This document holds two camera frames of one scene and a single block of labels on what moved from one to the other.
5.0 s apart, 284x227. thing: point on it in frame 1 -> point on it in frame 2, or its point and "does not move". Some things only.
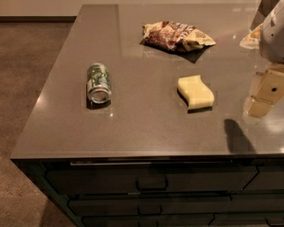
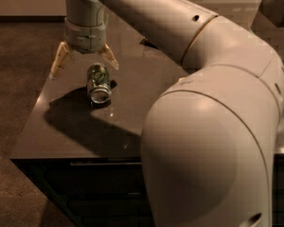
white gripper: (276, 37) -> (84, 37)
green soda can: (98, 83) does not move
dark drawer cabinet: (168, 191) does not move
